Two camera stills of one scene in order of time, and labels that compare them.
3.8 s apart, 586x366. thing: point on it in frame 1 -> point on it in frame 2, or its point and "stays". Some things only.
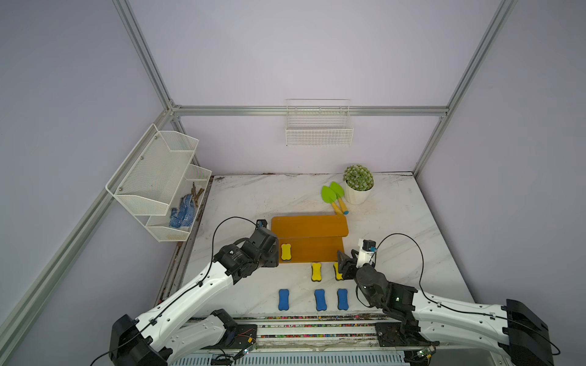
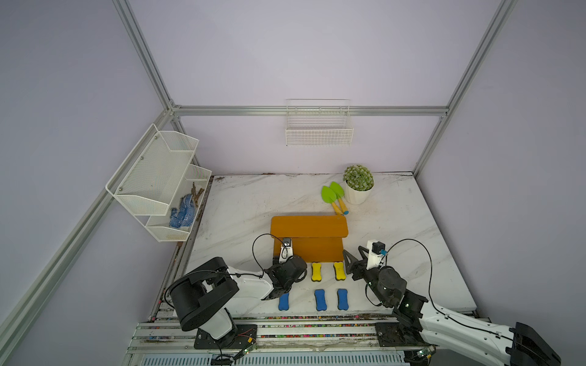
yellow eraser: (336, 268) stays
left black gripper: (272, 256) -> (275, 267)
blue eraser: (342, 302) stays
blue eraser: (283, 300) stays
